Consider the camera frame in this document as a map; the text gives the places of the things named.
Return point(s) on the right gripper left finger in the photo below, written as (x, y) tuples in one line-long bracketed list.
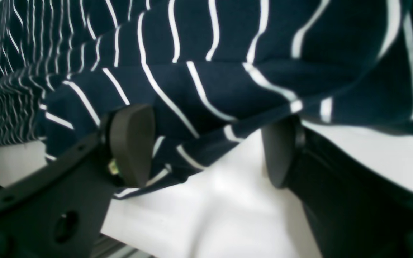
[(58, 211)]

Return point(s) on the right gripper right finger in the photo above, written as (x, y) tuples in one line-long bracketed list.
[(352, 211)]

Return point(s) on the black white striped T-shirt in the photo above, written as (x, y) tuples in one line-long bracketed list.
[(214, 71)]

